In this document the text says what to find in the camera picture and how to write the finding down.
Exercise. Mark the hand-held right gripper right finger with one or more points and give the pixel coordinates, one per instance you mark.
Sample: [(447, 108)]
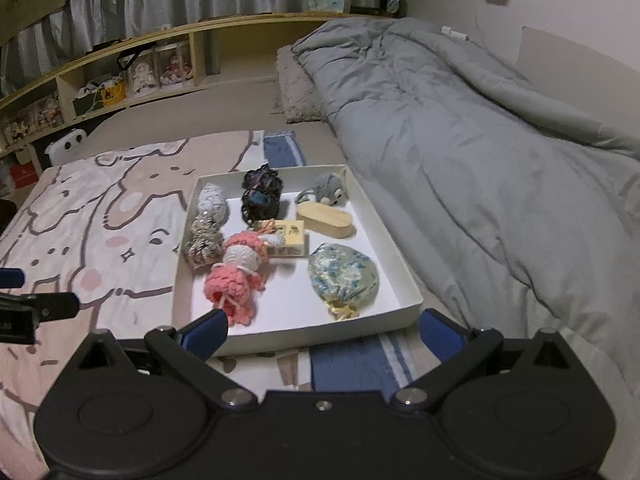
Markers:
[(442, 332)]

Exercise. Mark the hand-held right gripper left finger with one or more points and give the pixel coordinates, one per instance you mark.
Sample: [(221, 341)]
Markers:
[(207, 331)]

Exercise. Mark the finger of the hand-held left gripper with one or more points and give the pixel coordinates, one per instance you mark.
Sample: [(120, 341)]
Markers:
[(11, 278), (50, 306)]

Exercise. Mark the pink crochet doll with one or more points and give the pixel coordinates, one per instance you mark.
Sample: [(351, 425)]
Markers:
[(235, 280)]

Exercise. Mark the white cardboard box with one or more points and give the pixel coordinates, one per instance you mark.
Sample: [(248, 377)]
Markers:
[(295, 305)]

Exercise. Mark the yellow carton box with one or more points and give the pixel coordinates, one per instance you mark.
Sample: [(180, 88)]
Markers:
[(287, 240)]

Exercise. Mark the grey-blue crochet piece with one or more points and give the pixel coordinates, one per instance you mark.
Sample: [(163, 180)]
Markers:
[(212, 202)]

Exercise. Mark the oval wooden box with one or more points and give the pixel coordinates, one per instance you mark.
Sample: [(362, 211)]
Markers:
[(325, 219)]

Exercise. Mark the printed blanket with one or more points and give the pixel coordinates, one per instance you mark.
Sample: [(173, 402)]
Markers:
[(100, 220)]

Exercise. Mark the red box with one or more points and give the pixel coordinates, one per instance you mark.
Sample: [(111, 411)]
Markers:
[(24, 176)]

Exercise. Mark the white device with round holes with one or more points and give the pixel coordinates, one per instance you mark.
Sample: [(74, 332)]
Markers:
[(67, 146)]

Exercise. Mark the dark yarn bundle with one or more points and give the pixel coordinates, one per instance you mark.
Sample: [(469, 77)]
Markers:
[(260, 195)]

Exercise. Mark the grey comforter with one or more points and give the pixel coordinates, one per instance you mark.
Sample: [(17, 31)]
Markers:
[(475, 160)]

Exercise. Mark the grey crochet mouse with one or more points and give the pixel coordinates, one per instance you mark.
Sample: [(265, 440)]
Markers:
[(325, 190)]

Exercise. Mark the yellow container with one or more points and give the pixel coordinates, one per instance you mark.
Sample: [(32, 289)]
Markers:
[(111, 95)]

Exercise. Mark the doll in clear case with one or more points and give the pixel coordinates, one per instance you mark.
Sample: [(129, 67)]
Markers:
[(175, 67), (142, 74)]

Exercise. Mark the fluffy grey cushion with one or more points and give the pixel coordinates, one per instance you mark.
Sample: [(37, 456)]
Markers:
[(297, 90)]

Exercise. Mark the wooden shelf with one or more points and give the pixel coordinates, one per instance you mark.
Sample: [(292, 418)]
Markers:
[(210, 55)]

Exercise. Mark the small white item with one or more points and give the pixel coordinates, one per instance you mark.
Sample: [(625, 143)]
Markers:
[(455, 33)]

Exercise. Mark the tissue pack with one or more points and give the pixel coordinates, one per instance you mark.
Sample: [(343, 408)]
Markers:
[(329, 2)]

